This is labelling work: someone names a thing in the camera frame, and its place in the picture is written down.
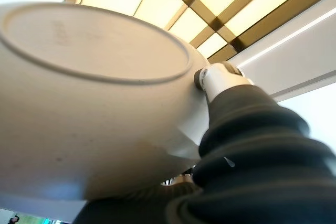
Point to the beige ceramic plate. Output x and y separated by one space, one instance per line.
92 90

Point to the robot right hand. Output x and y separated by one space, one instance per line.
262 169

